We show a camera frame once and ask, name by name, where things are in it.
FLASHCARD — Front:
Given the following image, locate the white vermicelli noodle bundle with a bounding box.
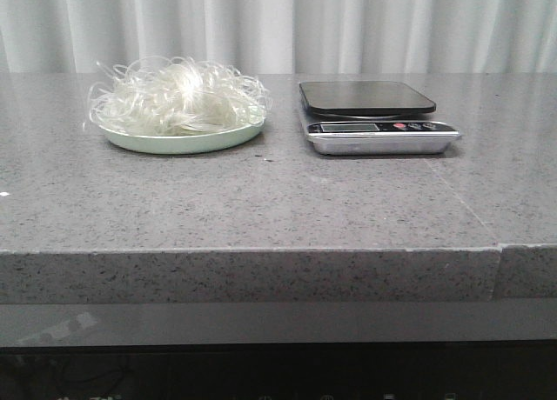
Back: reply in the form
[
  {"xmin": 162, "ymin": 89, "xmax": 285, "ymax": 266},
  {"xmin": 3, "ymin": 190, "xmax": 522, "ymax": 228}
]
[{"xmin": 88, "ymin": 56, "xmax": 271, "ymax": 137}]

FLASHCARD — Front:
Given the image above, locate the light green round plate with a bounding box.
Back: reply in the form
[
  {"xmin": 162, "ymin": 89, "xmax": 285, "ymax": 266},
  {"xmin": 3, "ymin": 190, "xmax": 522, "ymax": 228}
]
[{"xmin": 101, "ymin": 117, "xmax": 265, "ymax": 155}]

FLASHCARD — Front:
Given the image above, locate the steel digital kitchen scale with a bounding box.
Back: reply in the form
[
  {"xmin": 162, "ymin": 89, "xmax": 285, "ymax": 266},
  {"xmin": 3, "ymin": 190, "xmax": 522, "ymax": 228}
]
[{"xmin": 299, "ymin": 81, "xmax": 461, "ymax": 156}]

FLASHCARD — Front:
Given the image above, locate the white pleated curtain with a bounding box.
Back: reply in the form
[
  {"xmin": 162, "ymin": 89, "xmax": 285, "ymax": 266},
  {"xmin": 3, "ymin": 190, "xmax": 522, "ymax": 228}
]
[{"xmin": 1, "ymin": 0, "xmax": 556, "ymax": 74}]

